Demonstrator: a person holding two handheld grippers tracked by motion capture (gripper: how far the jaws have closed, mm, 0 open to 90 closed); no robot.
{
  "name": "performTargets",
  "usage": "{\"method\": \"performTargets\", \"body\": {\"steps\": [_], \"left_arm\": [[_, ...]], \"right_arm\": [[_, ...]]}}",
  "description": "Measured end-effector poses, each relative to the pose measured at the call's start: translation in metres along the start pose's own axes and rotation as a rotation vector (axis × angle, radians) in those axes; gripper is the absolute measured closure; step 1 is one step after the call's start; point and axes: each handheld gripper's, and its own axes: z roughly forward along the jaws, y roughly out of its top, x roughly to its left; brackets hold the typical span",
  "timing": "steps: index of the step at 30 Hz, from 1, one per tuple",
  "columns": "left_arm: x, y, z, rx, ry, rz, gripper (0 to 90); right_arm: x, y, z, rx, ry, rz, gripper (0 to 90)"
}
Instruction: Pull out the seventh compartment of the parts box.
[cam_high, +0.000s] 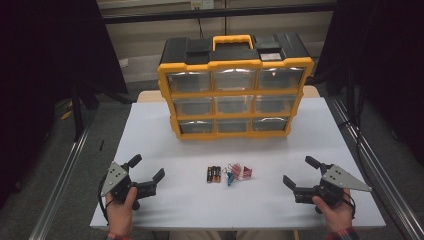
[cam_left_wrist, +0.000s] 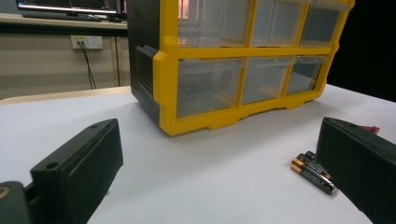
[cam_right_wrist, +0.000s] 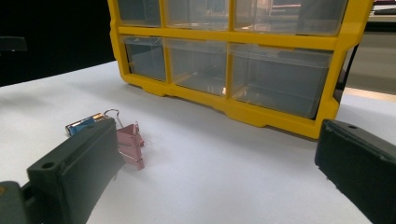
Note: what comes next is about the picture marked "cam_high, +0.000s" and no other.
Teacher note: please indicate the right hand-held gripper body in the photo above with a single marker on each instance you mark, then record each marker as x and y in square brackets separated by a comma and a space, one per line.
[336, 178]

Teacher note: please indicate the pink binder clip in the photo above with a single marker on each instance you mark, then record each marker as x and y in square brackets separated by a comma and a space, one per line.
[236, 170]

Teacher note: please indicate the grid of clear drawers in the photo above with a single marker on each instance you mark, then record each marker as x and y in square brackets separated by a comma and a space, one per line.
[233, 80]

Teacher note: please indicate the white wall label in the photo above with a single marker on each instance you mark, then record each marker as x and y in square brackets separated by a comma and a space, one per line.
[123, 63]

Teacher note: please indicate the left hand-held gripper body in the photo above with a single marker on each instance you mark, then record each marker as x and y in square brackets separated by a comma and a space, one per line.
[120, 183]

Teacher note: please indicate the person's right hand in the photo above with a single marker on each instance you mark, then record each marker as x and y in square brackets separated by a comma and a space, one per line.
[338, 216]

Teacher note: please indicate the yellow black drawer organizer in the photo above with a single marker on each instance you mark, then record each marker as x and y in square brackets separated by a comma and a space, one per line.
[233, 64]

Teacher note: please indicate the black horizontal bar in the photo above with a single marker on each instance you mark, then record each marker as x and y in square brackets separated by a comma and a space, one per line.
[213, 13]

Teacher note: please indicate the blue binder clip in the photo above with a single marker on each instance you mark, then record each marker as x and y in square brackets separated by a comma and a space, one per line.
[230, 179]

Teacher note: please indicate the yellow floor object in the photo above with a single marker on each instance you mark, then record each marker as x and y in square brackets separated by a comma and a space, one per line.
[66, 114]

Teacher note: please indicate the black curtain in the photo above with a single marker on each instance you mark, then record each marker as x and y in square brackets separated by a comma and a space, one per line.
[383, 66]
[40, 66]

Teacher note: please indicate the metal floor rail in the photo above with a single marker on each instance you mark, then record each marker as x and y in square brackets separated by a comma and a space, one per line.
[60, 186]
[383, 186]

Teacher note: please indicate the white wall outlet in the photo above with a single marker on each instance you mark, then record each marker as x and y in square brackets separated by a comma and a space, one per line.
[202, 4]

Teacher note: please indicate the person's left hand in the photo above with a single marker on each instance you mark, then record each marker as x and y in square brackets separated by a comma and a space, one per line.
[119, 216]

